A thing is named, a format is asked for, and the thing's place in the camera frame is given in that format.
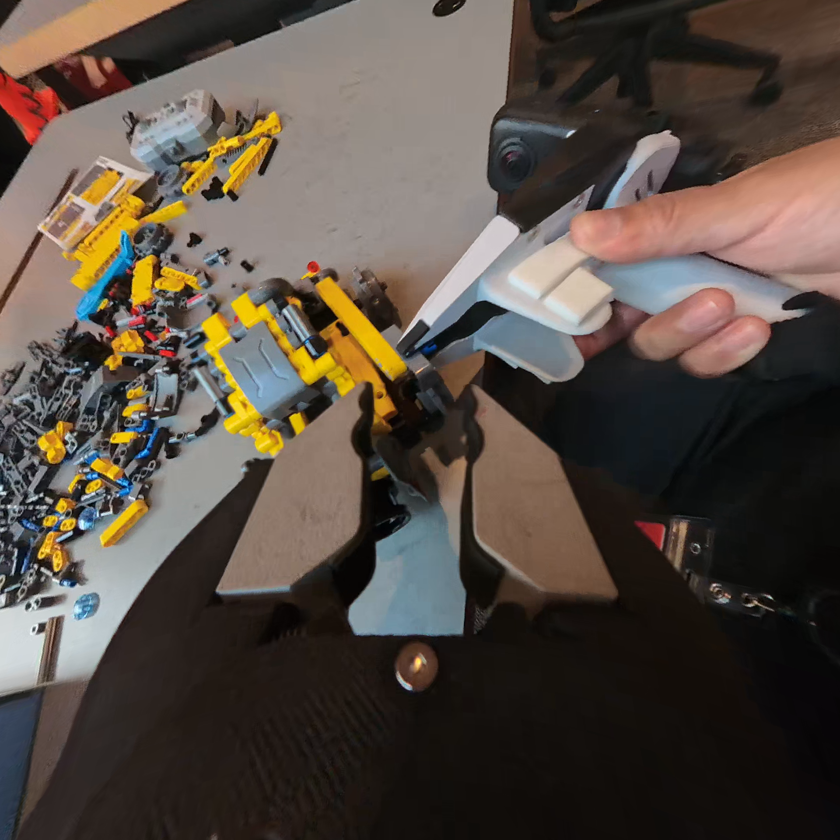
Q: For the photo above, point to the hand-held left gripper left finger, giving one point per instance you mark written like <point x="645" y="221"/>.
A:
<point x="302" y="505"/>

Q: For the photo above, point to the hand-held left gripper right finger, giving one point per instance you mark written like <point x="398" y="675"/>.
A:
<point x="531" y="518"/>

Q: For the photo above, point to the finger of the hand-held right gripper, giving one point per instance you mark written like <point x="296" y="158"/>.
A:
<point x="538" y="354"/>
<point x="459" y="289"/>

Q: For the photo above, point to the dark grey beam blue pins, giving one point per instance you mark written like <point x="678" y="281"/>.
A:
<point x="430" y="384"/>

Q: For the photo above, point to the yellow toy vehicle model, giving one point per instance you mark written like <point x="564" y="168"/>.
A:
<point x="282" y="367"/>

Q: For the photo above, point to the wooden top desk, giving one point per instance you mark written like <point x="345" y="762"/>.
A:
<point x="85" y="26"/>

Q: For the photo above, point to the person's right hand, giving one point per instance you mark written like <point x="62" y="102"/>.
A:
<point x="754" y="223"/>

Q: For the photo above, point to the black mesh office chair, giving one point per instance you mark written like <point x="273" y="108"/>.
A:
<point x="623" y="36"/>

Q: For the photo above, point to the short yellow beam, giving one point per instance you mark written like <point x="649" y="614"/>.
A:
<point x="124" y="523"/>

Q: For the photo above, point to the blue transparent round stud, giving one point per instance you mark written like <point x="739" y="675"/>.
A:
<point x="87" y="520"/>
<point x="85" y="605"/>

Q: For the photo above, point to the yellow beam assembly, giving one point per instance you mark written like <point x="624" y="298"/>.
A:
<point x="229" y="154"/>

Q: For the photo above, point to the pile of small bricks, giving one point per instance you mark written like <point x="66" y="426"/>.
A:
<point x="39" y="407"/>

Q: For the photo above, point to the long dark rod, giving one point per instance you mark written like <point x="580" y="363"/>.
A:
<point x="51" y="649"/>

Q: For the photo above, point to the blue brick separator tool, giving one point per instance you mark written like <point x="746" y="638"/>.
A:
<point x="98" y="289"/>

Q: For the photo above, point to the grey wheel hub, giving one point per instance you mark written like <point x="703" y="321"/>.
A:
<point x="152" y="239"/>
<point x="172" y="180"/>

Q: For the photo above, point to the heap of yellow long beams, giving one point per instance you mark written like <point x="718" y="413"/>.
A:
<point x="105" y="249"/>

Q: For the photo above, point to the light grey motor block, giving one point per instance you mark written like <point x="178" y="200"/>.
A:
<point x="177" y="128"/>

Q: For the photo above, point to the sticker sheet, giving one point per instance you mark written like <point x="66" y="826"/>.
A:
<point x="79" y="203"/>

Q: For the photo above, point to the blue cardboard box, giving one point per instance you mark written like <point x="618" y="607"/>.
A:
<point x="16" y="761"/>

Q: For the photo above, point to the red orange cloth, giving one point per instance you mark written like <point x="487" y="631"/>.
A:
<point x="26" y="105"/>

